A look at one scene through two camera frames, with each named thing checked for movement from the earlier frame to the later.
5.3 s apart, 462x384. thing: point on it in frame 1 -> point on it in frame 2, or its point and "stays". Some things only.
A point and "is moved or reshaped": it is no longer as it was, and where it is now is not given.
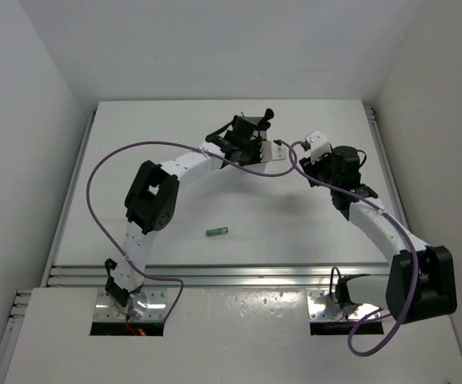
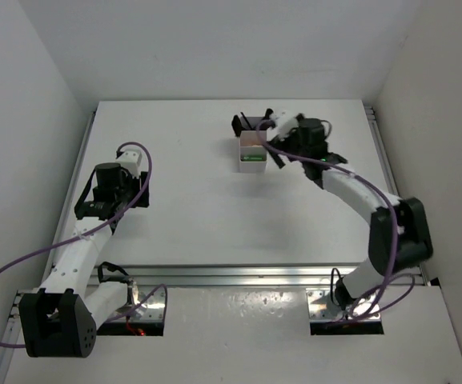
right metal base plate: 320,307 stays
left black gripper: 257,144 -> 141,192
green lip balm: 216,231 is moved or reshaped
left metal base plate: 151,303 stays
